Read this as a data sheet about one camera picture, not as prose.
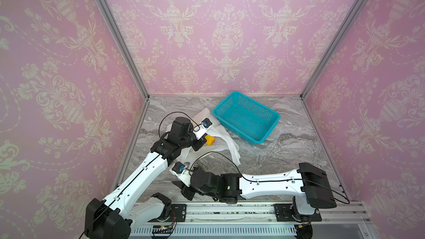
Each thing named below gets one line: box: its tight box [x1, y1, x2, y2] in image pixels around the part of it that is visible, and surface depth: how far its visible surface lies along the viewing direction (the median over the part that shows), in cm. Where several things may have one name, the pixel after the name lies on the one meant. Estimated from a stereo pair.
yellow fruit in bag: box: [204, 134, 216, 146], surface depth 94 cm
